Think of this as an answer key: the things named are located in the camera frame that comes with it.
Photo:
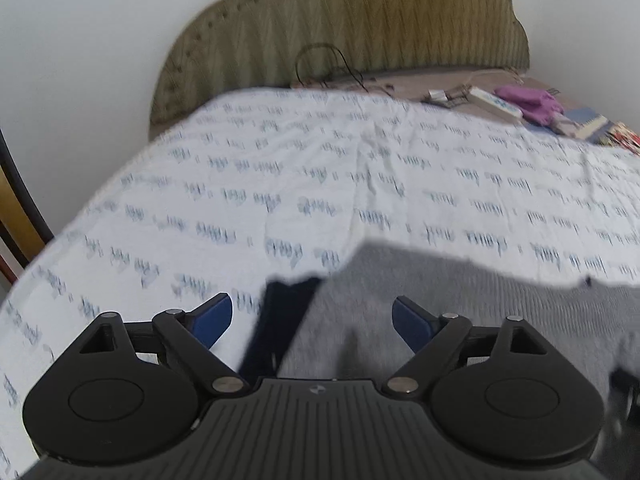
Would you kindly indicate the olive padded headboard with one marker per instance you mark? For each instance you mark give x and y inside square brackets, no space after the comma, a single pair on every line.
[350,25]

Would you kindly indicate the gold and black pole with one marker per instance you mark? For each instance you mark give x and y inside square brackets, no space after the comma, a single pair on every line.
[10,200]

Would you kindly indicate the colourful printed book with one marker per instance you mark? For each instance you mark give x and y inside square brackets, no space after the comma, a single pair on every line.
[622,136]

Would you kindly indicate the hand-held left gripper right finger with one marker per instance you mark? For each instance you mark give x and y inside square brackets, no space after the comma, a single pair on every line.
[412,326]

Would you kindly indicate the white flat box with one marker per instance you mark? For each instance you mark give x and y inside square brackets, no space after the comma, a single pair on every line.
[495,104]

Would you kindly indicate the small white packet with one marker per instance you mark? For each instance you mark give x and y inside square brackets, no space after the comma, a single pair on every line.
[442,96]

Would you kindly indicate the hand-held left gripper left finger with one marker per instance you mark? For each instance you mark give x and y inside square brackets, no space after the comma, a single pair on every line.
[212,322]

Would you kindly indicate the grey garment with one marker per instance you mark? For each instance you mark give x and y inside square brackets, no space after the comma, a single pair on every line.
[500,310]

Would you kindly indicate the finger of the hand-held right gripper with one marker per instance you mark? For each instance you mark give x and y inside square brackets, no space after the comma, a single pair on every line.
[627,385]

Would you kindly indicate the blue book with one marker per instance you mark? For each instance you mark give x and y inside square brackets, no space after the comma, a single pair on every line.
[585,125]

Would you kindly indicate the purple cloth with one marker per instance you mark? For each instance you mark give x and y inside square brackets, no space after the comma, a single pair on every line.
[532,102]

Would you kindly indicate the white script-printed bed sheet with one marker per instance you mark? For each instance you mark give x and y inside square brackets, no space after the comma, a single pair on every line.
[250,160]

